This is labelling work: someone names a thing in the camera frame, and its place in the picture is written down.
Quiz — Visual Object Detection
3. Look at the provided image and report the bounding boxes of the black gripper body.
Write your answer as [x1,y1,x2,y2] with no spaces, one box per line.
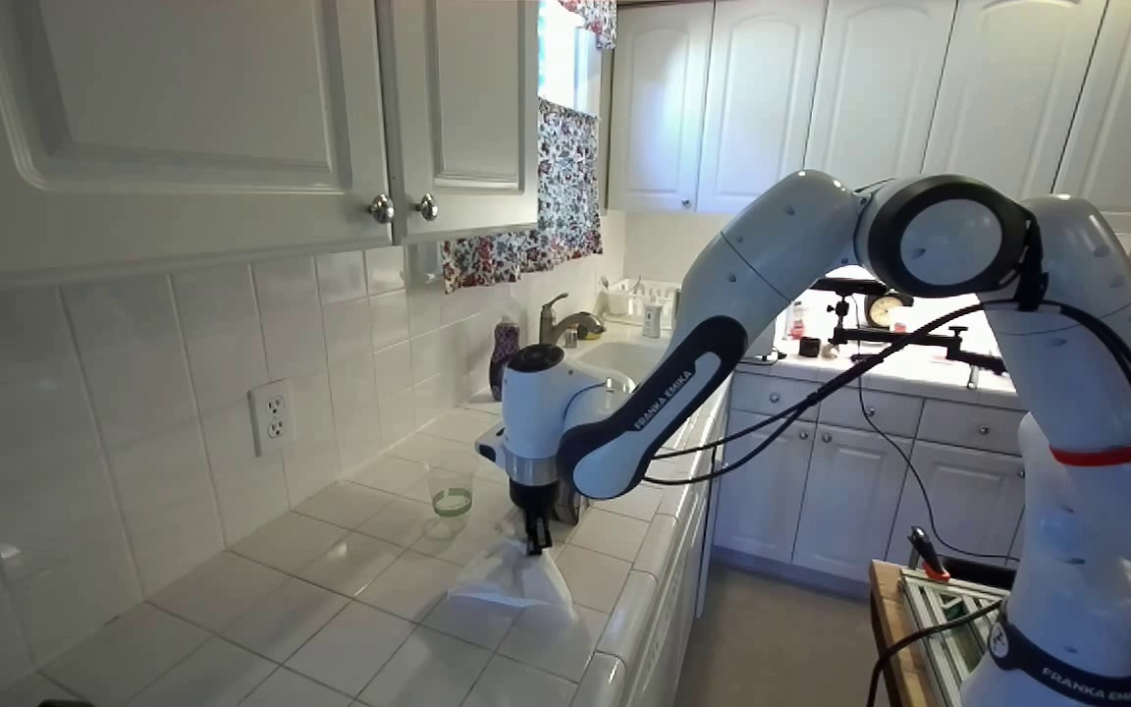
[505,478,565,525]

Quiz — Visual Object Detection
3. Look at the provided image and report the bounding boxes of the white tissue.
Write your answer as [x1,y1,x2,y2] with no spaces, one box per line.
[442,542,582,627]

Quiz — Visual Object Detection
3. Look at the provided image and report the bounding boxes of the white counter base cabinet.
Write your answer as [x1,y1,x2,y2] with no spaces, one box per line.
[615,390,736,707]

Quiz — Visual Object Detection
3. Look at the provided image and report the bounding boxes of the dark soap bottle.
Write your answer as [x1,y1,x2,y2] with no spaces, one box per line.
[487,315,526,404]

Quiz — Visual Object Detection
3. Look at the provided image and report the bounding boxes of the metal kitchen faucet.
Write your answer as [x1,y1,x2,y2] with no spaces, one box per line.
[535,285,610,353]

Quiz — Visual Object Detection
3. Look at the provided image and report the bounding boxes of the white back base cabinets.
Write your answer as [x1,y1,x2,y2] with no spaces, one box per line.
[708,366,1034,598]

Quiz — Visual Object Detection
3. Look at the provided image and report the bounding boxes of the patterned window curtain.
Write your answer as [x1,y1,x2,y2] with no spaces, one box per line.
[440,97,610,294]

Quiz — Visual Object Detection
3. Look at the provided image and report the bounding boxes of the white upper cabinet door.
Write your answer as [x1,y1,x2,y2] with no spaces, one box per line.
[380,0,543,245]
[0,0,395,254]

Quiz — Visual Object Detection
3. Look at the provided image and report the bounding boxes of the black horizontal boom bar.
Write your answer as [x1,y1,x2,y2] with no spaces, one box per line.
[814,272,1009,378]

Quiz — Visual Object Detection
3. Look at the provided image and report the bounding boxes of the white wall outlet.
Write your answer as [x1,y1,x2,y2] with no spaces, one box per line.
[246,378,296,461]

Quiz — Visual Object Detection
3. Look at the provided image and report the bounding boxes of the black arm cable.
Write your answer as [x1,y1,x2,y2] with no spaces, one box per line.
[639,252,1131,602]

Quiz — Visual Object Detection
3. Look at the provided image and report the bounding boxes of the black red clamp handle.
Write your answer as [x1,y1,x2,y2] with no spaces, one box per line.
[907,525,954,586]

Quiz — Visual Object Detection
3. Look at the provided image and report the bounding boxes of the white upper wall cabinet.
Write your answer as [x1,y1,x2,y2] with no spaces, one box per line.
[0,0,546,294]

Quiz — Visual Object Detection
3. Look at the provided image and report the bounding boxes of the white back wall cabinets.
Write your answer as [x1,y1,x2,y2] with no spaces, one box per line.
[599,0,1131,245]

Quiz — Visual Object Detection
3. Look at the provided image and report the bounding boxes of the orange strap on arm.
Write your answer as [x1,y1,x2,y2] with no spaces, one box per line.
[1050,413,1131,471]

